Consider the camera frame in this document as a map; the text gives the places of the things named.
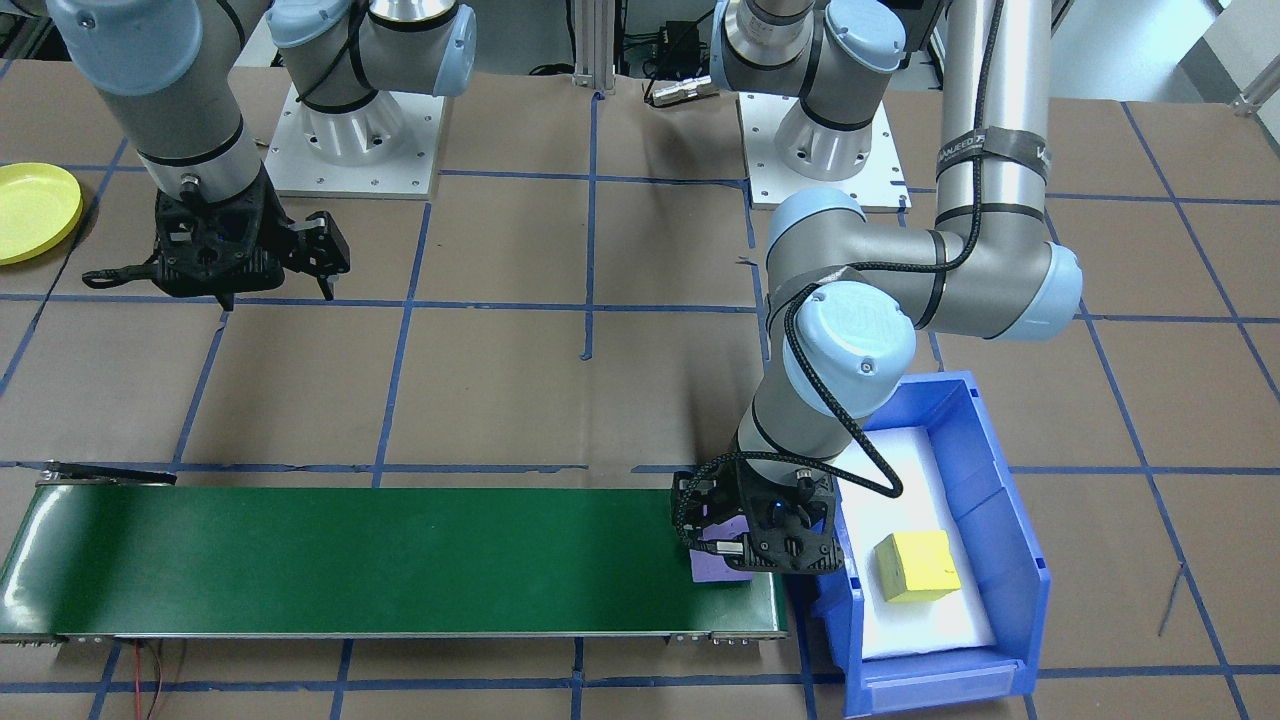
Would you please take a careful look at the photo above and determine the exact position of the purple foam block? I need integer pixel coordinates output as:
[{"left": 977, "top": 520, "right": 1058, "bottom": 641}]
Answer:
[{"left": 692, "top": 515, "right": 758, "bottom": 583}]

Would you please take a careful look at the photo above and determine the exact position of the yellow foam block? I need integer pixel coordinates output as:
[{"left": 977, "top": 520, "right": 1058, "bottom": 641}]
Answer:
[{"left": 873, "top": 530, "right": 963, "bottom": 604}]

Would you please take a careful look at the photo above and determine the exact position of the yellow plastic plate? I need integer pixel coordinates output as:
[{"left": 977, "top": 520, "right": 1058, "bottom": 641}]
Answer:
[{"left": 0, "top": 163, "right": 84, "bottom": 266}]

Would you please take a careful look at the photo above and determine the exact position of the white foam pad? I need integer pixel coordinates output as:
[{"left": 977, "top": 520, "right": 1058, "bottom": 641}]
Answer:
[{"left": 833, "top": 425, "right": 998, "bottom": 661}]

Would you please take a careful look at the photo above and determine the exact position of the blue plastic storage bin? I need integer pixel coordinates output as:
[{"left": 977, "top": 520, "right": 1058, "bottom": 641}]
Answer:
[{"left": 790, "top": 370, "right": 1053, "bottom": 719}]

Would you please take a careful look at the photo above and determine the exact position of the green conveyor belt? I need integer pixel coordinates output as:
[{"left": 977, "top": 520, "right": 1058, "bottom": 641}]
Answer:
[{"left": 0, "top": 460, "right": 791, "bottom": 646}]

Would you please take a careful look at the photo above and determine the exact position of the silver metal cylinder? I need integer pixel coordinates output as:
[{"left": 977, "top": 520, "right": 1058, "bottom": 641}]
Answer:
[{"left": 645, "top": 77, "right": 719, "bottom": 107}]

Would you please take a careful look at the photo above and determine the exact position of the black electronics box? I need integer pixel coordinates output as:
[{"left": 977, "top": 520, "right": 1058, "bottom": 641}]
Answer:
[{"left": 655, "top": 20, "right": 701, "bottom": 61}]

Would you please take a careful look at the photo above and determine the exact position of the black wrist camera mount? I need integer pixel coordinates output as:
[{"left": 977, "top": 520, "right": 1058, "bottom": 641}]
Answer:
[
  {"left": 152, "top": 190, "right": 251, "bottom": 299},
  {"left": 745, "top": 468, "right": 846, "bottom": 576}
]

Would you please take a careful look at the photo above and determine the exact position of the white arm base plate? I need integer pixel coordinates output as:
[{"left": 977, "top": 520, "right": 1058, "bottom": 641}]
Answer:
[
  {"left": 263, "top": 85, "right": 446, "bottom": 199},
  {"left": 738, "top": 95, "right": 913, "bottom": 213}
]

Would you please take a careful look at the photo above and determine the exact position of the black braided camera cable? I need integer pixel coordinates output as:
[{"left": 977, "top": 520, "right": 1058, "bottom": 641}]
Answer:
[
  {"left": 675, "top": 0, "right": 1006, "bottom": 561},
  {"left": 82, "top": 260, "right": 166, "bottom": 293}
]

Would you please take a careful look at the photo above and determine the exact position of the aluminium profile post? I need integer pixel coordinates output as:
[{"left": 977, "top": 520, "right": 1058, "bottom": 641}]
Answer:
[{"left": 570, "top": 0, "right": 616, "bottom": 96}]

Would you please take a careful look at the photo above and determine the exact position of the red conveyor cable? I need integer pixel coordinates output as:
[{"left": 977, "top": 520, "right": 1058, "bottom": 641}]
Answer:
[{"left": 128, "top": 640, "right": 169, "bottom": 720}]

